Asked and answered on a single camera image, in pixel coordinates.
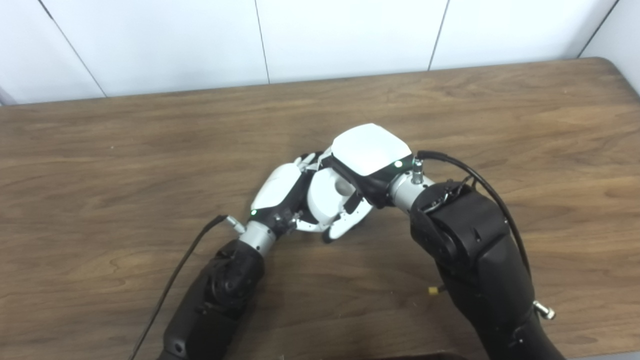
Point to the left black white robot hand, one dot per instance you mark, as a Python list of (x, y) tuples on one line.
[(277, 187)]

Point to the round white plastic piece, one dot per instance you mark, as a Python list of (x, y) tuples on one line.
[(322, 197)]

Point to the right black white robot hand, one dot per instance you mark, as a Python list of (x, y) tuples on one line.
[(367, 147)]

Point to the small yellow plug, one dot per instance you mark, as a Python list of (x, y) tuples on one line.
[(433, 290)]

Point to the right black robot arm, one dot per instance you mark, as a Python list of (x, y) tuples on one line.
[(480, 250)]

